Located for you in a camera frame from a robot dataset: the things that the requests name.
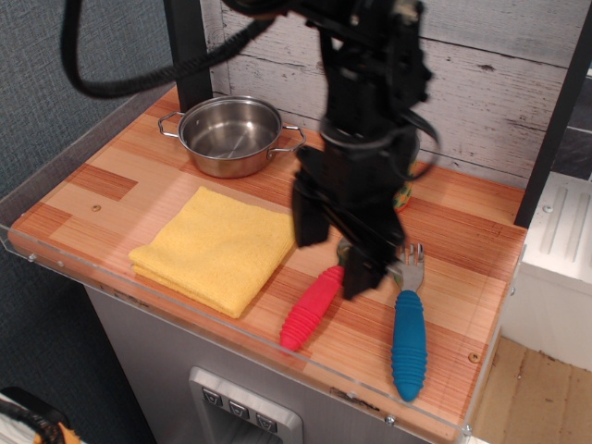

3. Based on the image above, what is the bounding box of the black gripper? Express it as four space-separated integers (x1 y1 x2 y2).
292 125 416 300

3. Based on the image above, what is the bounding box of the blue handled fork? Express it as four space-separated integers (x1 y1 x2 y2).
391 242 428 402

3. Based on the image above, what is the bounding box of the grey toy cabinet front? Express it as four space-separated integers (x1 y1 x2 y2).
86 288 421 443

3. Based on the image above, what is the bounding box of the small steel pot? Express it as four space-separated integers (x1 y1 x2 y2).
158 95 307 179

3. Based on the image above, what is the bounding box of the silver button panel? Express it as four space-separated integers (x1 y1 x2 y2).
189 366 303 443

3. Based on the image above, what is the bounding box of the yellow folded towel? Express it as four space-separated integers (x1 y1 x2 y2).
129 187 294 319

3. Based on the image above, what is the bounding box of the patterned peas carrots can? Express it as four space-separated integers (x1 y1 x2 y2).
393 136 420 214

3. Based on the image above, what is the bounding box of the white toy appliance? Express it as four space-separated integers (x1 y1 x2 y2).
500 173 591 370

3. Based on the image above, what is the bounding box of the black left post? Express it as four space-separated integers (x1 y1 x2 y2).
164 0 213 111

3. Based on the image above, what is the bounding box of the black right post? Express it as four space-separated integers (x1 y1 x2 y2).
514 6 591 228

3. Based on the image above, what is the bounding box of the black post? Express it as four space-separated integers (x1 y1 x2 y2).
164 0 213 111
514 6 591 228

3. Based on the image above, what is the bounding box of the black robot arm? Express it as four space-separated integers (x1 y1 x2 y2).
230 1 433 299

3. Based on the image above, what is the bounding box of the orange object at corner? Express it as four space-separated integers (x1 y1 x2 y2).
56 423 84 444

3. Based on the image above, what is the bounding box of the red handled spoon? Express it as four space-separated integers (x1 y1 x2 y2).
279 238 352 351

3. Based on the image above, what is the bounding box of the black braided cable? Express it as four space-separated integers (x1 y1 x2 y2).
62 0 278 99

